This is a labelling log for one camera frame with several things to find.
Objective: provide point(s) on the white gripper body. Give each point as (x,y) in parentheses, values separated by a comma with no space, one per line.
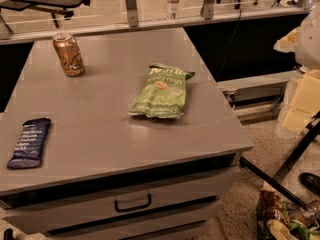
(308,44)

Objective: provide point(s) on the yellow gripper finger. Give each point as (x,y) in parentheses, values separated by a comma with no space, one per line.
(287,43)

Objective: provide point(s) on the green jalapeno chip bag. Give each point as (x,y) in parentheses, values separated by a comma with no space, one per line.
(164,93)

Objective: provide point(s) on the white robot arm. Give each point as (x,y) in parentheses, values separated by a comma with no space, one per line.
(307,49)

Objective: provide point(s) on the colourful snack bag pile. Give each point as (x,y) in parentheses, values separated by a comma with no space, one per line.
(281,220)

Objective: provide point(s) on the black shoe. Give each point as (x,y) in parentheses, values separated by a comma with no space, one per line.
(311,182)

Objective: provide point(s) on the black metal stand leg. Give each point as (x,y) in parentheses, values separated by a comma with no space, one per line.
(275,181)

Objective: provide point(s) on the clear plastic water bottle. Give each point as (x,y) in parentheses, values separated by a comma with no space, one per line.
(173,8)

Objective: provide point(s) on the grey drawer cabinet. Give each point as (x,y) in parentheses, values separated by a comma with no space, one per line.
(95,152)

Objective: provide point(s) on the gold soda can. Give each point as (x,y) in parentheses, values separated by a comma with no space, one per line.
(69,54)

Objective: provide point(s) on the dark blue snack bar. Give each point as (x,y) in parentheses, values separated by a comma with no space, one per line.
(27,153)

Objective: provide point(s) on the grey metal rail frame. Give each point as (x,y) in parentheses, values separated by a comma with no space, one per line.
(107,16)

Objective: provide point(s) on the black drawer handle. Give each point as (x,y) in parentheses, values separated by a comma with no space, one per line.
(132,203)

